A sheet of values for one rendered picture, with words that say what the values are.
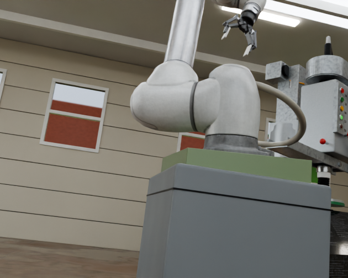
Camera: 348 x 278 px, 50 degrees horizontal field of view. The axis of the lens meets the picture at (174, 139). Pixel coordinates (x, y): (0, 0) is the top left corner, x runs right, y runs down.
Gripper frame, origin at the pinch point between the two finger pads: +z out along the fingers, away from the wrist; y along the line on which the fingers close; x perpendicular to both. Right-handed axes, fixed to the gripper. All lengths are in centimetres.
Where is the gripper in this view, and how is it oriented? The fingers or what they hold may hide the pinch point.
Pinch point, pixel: (235, 46)
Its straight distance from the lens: 184.8
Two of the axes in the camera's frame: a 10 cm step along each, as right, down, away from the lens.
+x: -4.6, 2.4, 8.6
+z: -4.0, 8.1, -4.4
